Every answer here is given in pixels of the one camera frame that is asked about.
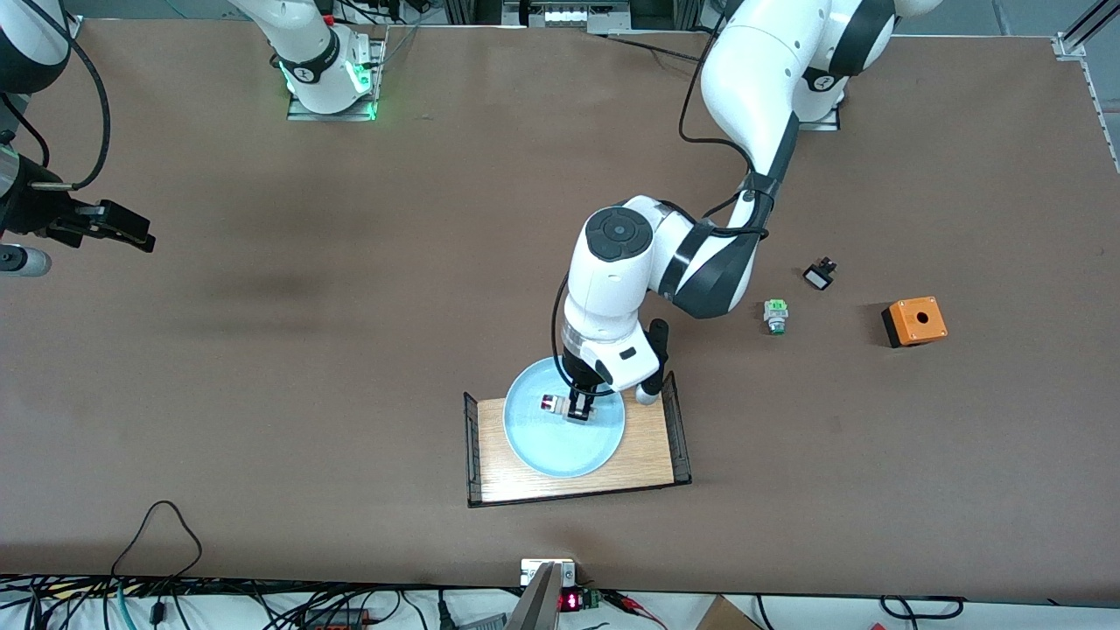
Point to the brown cardboard piece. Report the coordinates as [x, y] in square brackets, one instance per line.
[726, 615]

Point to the small black white-faced switch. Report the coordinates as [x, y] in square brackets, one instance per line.
[819, 277]

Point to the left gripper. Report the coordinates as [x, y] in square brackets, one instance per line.
[580, 374]

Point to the light blue plate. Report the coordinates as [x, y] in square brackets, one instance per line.
[551, 442]

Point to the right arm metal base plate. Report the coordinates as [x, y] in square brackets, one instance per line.
[372, 70]

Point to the green push button switch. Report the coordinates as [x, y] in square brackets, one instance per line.
[775, 313]

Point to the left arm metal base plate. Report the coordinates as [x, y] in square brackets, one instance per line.
[822, 122]

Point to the aluminium corner bracket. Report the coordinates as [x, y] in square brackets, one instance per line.
[1072, 44]
[75, 28]

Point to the orange button enclosure box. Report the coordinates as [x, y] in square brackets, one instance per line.
[915, 320]

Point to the wooden tray with mesh sides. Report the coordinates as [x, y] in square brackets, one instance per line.
[647, 455]

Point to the white red contact block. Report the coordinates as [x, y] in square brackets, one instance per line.
[553, 403]

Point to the red LED display module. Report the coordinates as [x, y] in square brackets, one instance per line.
[573, 600]

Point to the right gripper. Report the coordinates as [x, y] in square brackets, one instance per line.
[28, 212]

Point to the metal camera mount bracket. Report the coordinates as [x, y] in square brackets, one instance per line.
[544, 595]

